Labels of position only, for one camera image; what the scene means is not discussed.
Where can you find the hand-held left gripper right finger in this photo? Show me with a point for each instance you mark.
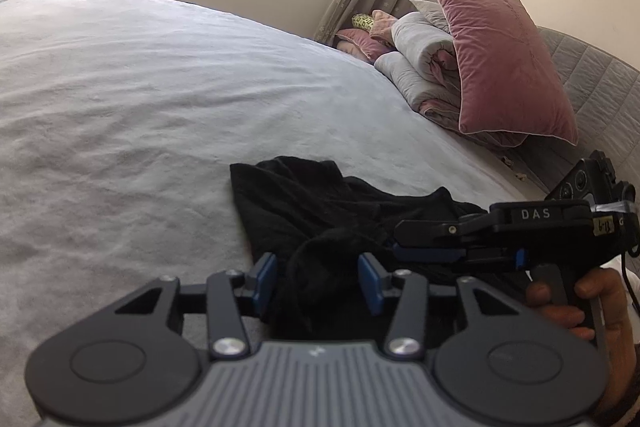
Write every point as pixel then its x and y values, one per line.
pixel 370 283

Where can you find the black t-shirt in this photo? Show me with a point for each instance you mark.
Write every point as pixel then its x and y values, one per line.
pixel 300 197

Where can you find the grey quilted headboard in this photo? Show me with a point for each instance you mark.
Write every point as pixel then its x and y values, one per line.
pixel 595 77

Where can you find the person's right hand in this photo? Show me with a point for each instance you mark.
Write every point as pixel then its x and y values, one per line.
pixel 607 307

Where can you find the large pink pillow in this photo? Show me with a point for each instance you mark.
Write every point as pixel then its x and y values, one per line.
pixel 500 57

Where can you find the small patterned cloth scrap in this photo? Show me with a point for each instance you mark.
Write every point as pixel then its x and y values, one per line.
pixel 507 159

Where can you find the small beige object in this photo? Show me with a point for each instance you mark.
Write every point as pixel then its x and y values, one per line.
pixel 521 176

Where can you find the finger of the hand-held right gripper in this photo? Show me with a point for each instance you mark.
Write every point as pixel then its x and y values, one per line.
pixel 450 254
pixel 440 229

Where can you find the folded pink grey duvet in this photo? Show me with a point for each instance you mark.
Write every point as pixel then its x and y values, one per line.
pixel 425 67

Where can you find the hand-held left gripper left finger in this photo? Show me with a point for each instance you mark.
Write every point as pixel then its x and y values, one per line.
pixel 265 279

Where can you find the grey pillow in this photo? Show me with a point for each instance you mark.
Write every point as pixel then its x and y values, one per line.
pixel 430 14

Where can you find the person's right forearm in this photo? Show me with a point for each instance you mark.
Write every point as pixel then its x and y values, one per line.
pixel 625 402

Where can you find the yellow green patterned cushion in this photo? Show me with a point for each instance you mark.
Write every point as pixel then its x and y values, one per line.
pixel 364 22

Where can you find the grey bed sheet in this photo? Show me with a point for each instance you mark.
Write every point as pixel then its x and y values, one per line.
pixel 125 107

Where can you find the small pink pillow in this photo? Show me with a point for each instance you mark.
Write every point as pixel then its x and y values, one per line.
pixel 357 42

